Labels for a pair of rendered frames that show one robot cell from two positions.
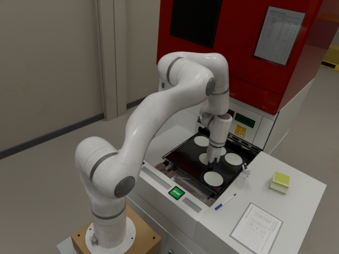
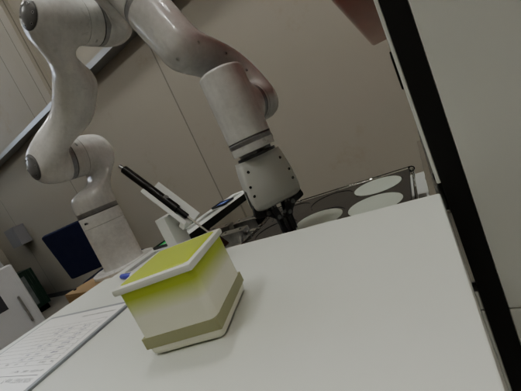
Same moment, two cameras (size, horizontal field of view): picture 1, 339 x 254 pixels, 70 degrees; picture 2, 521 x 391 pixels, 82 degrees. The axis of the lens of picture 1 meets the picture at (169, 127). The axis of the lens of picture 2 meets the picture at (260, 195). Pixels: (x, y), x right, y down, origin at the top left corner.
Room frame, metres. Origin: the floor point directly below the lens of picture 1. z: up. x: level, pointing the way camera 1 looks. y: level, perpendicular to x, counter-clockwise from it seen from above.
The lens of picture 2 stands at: (0.87, -0.81, 1.09)
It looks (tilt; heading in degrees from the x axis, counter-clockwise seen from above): 9 degrees down; 83
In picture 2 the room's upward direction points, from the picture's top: 24 degrees counter-clockwise
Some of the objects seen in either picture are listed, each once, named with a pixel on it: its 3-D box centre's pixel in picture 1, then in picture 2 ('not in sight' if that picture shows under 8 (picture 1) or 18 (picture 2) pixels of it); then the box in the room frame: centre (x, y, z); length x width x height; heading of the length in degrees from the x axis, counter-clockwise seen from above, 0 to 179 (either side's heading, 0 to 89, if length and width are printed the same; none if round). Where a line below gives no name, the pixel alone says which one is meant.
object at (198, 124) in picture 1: (224, 141); (435, 187); (1.21, -0.35, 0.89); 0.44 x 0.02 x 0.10; 53
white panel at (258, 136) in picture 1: (205, 113); (416, 107); (1.33, -0.22, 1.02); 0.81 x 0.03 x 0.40; 53
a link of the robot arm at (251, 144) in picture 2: (217, 139); (253, 145); (0.97, -0.25, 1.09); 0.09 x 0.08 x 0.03; 6
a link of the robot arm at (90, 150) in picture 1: (101, 174); (91, 173); (0.54, 0.20, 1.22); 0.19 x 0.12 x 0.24; 47
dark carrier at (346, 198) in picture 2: (207, 158); (321, 219); (1.04, -0.24, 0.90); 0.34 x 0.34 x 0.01; 53
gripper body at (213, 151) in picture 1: (214, 149); (266, 175); (0.97, -0.25, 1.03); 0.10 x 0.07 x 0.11; 6
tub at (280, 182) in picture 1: (279, 183); (187, 288); (0.81, -0.55, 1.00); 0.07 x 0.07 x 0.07; 68
